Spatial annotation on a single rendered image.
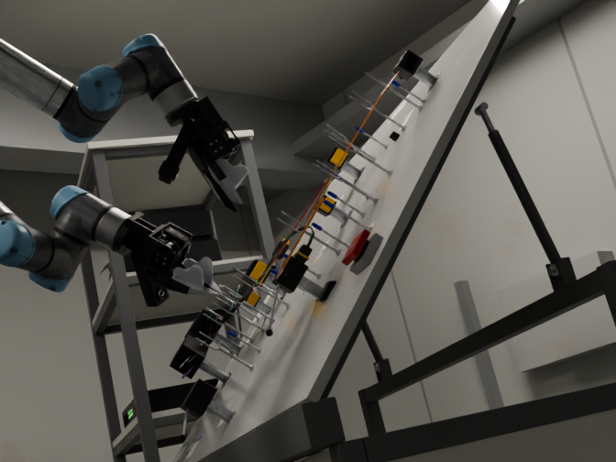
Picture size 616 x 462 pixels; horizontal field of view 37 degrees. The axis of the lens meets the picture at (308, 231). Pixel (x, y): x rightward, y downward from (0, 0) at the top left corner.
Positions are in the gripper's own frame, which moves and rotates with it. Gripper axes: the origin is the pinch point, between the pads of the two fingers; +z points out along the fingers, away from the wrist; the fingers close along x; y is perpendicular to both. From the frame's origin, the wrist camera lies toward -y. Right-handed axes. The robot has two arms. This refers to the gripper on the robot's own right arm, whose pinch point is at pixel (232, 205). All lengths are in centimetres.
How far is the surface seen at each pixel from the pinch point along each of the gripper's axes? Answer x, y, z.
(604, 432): -33, 23, 64
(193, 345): 64, -15, 19
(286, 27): 196, 101, -67
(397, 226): -30.4, 14.2, 19.3
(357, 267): -26.2, 6.4, 21.3
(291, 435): -32, -18, 36
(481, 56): -21, 48, 3
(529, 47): 170, 175, -3
